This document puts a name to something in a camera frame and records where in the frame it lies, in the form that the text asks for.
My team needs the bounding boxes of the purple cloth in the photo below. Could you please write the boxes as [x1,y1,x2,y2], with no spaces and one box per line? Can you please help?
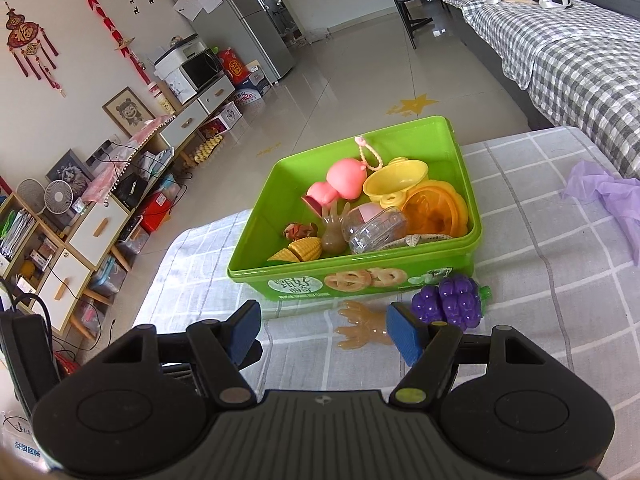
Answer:
[563,160,640,266]

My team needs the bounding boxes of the white tv cabinet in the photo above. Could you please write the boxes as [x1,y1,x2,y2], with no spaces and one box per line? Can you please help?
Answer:
[1,75,234,335]

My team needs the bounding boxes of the yellow toy pot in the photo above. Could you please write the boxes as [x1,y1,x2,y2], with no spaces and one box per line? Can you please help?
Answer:
[362,157,428,209]

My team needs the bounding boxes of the green plastic storage box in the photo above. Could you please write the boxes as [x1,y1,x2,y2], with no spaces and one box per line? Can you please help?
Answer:
[228,116,482,300]

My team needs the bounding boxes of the pink rubber pig toy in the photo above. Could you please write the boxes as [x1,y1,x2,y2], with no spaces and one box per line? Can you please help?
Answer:
[302,158,368,214]

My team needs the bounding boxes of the checked sofa blanket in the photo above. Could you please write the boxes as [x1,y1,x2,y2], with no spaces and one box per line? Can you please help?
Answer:
[442,0,639,177]

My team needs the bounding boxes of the red gift box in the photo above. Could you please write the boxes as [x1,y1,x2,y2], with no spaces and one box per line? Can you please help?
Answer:
[218,48,250,86]

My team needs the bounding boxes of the toy corn cob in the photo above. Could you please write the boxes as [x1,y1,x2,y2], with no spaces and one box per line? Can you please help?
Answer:
[269,237,322,263]

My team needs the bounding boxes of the framed cartoon picture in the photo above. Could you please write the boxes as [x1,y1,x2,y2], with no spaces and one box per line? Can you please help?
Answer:
[102,87,155,136]

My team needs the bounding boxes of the grey checked tablecloth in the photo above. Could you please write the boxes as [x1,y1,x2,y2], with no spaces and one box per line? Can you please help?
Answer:
[137,117,639,479]

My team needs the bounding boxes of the silver refrigerator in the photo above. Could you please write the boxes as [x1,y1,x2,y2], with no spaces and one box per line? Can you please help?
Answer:
[172,0,295,84]

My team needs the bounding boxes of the translucent amber hand toy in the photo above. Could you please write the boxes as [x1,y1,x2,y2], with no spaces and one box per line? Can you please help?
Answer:
[321,200,350,256]

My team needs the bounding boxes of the orange toy lid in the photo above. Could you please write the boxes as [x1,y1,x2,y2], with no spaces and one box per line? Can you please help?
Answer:
[401,180,469,238]

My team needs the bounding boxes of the purple toy grapes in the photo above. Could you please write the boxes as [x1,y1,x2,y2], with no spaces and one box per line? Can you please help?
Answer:
[410,274,492,330]

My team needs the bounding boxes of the small orange brown toy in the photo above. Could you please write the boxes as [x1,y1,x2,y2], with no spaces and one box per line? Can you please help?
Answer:
[283,222,318,242]

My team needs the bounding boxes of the microwave oven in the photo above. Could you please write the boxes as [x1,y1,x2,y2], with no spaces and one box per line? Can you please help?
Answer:
[154,35,222,104]

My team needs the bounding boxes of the small white desk fan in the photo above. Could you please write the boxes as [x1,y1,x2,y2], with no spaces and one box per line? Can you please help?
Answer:
[43,180,74,214]

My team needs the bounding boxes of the clear plastic container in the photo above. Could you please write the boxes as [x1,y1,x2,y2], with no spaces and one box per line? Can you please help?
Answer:
[343,207,407,254]

